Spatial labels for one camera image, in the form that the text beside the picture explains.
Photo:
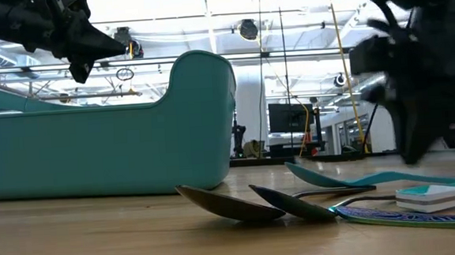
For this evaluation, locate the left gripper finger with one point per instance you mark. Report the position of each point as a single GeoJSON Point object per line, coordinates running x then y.
{"type": "Point", "coordinates": [95, 40]}

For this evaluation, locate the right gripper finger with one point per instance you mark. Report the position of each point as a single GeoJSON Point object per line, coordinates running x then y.
{"type": "Point", "coordinates": [421, 127]}

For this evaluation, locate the teal plastic bin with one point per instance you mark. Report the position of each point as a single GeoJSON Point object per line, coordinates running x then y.
{"type": "Point", "coordinates": [94, 151]}

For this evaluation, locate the teal plastic spoon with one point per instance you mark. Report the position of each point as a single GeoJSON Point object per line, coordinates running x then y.
{"type": "Point", "coordinates": [317, 177]}

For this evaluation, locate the purple iridescent spoon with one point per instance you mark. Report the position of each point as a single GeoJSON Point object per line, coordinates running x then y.
{"type": "Point", "coordinates": [295, 206]}

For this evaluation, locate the dark metal spoon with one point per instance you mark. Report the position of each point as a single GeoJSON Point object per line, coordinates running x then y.
{"type": "Point", "coordinates": [228, 206]}

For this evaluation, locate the round black ceiling fixture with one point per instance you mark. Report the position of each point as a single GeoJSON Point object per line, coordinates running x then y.
{"type": "Point", "coordinates": [248, 29]}
{"type": "Point", "coordinates": [127, 36]}

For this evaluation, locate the small round ceiling fixture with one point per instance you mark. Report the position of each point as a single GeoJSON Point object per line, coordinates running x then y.
{"type": "Point", "coordinates": [340, 80]}

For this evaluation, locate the black computer monitor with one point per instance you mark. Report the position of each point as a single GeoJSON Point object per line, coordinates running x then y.
{"type": "Point", "coordinates": [290, 117]}

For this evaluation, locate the black metal stand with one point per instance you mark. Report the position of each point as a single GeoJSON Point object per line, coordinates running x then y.
{"type": "Point", "coordinates": [238, 136]}

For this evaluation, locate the black metal table frame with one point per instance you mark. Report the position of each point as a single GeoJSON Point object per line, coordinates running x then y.
{"type": "Point", "coordinates": [293, 160]}

